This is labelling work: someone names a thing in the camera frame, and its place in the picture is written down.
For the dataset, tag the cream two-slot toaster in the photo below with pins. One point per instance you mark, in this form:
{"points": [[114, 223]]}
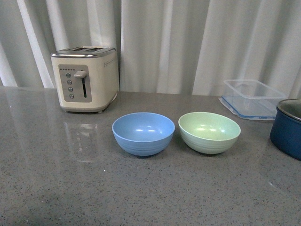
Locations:
{"points": [[87, 78]]}

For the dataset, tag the blue plastic bowl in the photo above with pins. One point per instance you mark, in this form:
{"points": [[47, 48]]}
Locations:
{"points": [[143, 134]]}

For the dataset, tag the light green plastic bowl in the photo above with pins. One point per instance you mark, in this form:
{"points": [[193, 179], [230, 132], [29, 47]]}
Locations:
{"points": [[208, 133]]}

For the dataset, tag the dark blue pot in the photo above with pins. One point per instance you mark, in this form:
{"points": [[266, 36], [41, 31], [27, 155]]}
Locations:
{"points": [[286, 130]]}

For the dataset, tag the white pleated curtain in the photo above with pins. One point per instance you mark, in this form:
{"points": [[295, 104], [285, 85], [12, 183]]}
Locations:
{"points": [[164, 46]]}

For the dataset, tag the clear container with blue lid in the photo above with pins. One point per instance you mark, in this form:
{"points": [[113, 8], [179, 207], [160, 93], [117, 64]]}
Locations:
{"points": [[251, 99]]}

